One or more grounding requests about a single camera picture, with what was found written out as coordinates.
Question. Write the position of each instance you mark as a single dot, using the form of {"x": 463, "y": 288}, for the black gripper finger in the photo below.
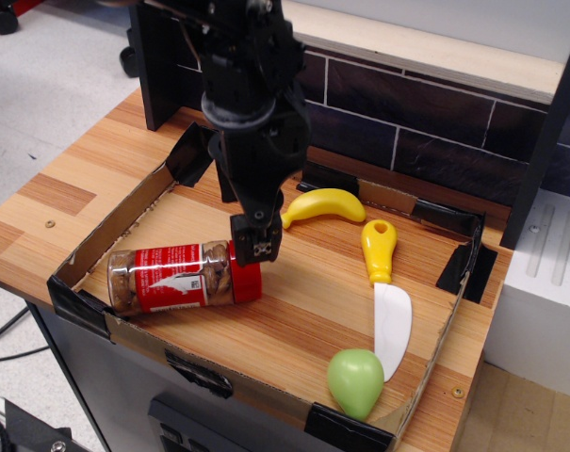
{"x": 228, "y": 194}
{"x": 255, "y": 246}

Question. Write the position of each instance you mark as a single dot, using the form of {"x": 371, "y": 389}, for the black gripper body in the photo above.
{"x": 260, "y": 149}

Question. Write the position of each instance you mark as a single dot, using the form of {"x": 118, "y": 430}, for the red lidded spice bottle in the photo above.
{"x": 178, "y": 277}

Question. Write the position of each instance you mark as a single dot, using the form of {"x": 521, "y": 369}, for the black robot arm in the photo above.
{"x": 249, "y": 61}

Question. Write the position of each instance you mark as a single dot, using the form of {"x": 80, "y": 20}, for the yellow toy banana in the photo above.
{"x": 324, "y": 201}

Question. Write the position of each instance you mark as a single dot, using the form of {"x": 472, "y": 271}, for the black chair caster wheel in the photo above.
{"x": 128, "y": 56}

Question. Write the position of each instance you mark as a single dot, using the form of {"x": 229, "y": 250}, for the green toy pear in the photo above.
{"x": 355, "y": 379}

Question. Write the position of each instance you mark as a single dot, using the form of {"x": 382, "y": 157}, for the black device under table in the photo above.
{"x": 185, "y": 429}

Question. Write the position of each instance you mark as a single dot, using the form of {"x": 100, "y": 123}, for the dark brick pattern shelf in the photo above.
{"x": 477, "y": 135}

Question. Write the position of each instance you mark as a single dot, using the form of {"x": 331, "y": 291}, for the black caster top left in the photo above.
{"x": 8, "y": 18}

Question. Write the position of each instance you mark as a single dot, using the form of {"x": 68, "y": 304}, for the white grooved block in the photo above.
{"x": 530, "y": 331}

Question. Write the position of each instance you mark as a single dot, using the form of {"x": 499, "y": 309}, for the yellow handled toy knife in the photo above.
{"x": 393, "y": 310}

